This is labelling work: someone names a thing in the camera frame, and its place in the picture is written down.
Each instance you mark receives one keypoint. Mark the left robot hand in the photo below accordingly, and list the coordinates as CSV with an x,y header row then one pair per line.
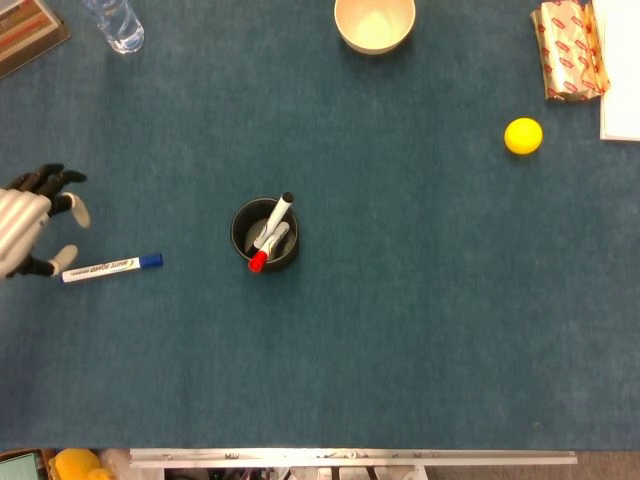
x,y
20,220

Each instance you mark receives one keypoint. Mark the blue capped whiteboard marker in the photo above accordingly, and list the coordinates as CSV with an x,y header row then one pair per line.
x,y
100,270

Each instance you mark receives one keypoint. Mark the black capped whiteboard marker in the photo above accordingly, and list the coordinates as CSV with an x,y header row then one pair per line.
x,y
277,215

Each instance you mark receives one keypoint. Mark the black cylindrical pen cup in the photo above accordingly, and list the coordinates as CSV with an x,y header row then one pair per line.
x,y
292,250

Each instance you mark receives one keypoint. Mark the striped colourful book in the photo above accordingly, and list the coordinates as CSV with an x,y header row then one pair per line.
x,y
25,30

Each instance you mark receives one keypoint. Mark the clear plastic water bottle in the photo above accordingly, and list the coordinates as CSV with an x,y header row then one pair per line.
x,y
120,25

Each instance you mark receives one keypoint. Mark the red capped whiteboard marker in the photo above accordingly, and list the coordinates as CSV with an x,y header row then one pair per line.
x,y
258,261

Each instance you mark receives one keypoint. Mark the teal box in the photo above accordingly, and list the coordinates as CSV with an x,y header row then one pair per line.
x,y
17,467

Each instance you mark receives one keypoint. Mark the yellow toy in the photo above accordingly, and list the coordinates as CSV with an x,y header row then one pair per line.
x,y
77,465

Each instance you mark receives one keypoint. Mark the blue table mat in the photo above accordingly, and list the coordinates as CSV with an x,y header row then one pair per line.
x,y
400,300

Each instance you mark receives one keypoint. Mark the cream bowl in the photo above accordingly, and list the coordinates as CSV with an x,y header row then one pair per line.
x,y
375,25

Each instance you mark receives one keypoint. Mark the yellow ball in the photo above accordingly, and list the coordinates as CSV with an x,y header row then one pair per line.
x,y
523,136

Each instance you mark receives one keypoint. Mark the gold red wrapped package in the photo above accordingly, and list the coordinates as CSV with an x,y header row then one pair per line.
x,y
570,50

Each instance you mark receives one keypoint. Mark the white paper stack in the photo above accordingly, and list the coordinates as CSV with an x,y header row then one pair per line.
x,y
622,70

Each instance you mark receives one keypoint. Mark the aluminium frame rail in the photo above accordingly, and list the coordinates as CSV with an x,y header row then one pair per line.
x,y
350,457

